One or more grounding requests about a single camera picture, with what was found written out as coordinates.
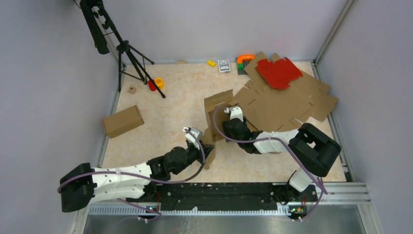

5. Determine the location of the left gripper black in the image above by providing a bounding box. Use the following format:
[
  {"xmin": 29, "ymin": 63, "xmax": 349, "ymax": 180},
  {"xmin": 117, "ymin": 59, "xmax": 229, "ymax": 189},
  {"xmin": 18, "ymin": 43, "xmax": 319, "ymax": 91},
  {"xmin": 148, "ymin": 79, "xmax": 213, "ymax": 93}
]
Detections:
[{"xmin": 172, "ymin": 141, "xmax": 214, "ymax": 176}]

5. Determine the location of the brown cardboard box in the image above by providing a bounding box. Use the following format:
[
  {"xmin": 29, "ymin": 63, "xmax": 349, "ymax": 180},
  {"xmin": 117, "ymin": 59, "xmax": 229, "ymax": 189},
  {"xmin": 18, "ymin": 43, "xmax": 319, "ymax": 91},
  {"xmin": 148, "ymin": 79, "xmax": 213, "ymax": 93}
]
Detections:
[
  {"xmin": 201, "ymin": 90, "xmax": 234, "ymax": 171},
  {"xmin": 102, "ymin": 105, "xmax": 144, "ymax": 138}
]

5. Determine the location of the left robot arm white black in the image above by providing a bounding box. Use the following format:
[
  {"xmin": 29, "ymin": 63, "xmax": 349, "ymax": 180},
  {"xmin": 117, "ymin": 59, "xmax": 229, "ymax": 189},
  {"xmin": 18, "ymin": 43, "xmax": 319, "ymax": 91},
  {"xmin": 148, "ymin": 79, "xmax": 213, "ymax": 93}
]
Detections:
[{"xmin": 57, "ymin": 142, "xmax": 215, "ymax": 213}]

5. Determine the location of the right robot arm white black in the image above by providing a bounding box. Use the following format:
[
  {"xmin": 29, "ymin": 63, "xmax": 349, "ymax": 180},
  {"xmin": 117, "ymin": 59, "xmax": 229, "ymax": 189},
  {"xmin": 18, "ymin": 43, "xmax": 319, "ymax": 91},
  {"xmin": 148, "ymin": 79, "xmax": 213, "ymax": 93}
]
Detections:
[{"xmin": 222, "ymin": 118, "xmax": 341, "ymax": 201}]

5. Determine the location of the playing card deck box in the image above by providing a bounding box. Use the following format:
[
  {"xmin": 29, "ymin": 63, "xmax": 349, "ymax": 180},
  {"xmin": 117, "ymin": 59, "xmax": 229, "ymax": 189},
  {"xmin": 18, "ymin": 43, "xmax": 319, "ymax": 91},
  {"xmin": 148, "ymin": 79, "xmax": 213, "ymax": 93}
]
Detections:
[{"xmin": 217, "ymin": 59, "xmax": 231, "ymax": 73}]

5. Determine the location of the folded brown cardboard box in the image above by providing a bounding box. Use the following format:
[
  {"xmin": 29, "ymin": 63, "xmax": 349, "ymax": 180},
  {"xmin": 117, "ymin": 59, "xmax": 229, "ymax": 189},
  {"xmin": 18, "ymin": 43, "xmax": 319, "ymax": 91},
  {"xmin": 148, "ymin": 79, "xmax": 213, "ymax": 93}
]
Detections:
[{"xmin": 102, "ymin": 105, "xmax": 144, "ymax": 138}]

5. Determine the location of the stack of brown cardboard blanks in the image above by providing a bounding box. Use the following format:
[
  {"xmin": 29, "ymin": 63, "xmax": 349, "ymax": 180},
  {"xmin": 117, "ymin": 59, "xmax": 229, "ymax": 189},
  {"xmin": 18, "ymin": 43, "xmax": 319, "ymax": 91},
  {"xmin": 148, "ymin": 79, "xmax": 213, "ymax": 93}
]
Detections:
[{"xmin": 230, "ymin": 52, "xmax": 338, "ymax": 132}]

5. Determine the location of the orange green toy block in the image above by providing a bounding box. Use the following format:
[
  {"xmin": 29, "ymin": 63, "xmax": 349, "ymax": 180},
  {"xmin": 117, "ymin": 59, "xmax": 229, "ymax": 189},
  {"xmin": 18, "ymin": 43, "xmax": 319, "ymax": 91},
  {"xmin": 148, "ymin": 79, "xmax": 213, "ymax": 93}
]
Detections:
[{"xmin": 236, "ymin": 54, "xmax": 255, "ymax": 75}]

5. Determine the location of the red flat cardboard blank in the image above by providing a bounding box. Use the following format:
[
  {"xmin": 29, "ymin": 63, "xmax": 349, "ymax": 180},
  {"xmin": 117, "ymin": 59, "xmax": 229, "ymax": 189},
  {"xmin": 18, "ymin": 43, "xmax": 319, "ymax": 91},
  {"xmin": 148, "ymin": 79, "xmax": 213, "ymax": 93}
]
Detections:
[{"xmin": 255, "ymin": 57, "xmax": 303, "ymax": 90}]

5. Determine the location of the yellow small block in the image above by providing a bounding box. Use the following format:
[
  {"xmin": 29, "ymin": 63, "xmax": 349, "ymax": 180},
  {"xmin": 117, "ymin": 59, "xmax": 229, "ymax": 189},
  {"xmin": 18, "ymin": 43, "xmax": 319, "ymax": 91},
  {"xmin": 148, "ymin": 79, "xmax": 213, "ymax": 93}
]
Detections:
[{"xmin": 207, "ymin": 60, "xmax": 216, "ymax": 67}]

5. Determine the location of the red yellow toy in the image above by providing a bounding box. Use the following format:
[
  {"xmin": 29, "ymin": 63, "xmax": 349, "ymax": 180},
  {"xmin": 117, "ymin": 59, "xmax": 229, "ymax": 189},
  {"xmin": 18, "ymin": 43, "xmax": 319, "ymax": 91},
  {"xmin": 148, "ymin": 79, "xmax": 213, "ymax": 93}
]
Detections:
[{"xmin": 148, "ymin": 77, "xmax": 164, "ymax": 91}]

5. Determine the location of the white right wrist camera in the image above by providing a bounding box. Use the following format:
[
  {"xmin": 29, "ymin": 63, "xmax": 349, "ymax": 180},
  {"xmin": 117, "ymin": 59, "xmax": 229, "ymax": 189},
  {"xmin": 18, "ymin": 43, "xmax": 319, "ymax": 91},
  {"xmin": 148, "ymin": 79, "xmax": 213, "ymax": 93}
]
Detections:
[{"xmin": 224, "ymin": 105, "xmax": 244, "ymax": 122}]

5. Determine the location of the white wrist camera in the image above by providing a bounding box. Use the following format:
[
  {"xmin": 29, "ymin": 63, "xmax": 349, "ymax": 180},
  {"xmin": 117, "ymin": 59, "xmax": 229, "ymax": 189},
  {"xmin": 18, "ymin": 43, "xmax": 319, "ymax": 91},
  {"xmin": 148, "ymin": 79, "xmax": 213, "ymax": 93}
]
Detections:
[
  {"xmin": 183, "ymin": 127, "xmax": 203, "ymax": 150},
  {"xmin": 224, "ymin": 105, "xmax": 244, "ymax": 122}
]

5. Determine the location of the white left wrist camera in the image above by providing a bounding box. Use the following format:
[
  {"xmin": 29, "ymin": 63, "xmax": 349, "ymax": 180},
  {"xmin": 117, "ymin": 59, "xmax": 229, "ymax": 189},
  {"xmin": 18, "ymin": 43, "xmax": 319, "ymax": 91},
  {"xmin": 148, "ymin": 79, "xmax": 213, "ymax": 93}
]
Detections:
[{"xmin": 183, "ymin": 127, "xmax": 203, "ymax": 150}]

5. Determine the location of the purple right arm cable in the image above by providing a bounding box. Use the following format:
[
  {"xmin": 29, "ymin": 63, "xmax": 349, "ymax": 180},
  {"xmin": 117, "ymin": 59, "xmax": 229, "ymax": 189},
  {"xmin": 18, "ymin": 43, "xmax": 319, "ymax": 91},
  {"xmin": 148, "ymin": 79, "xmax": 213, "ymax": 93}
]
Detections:
[{"xmin": 213, "ymin": 106, "xmax": 328, "ymax": 221}]

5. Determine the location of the black camera tripod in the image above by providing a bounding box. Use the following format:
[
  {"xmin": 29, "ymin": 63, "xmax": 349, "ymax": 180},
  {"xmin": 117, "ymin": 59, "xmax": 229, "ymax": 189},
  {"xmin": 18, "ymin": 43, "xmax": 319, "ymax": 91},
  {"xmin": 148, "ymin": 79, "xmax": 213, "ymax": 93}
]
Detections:
[{"xmin": 79, "ymin": 0, "xmax": 167, "ymax": 99}]

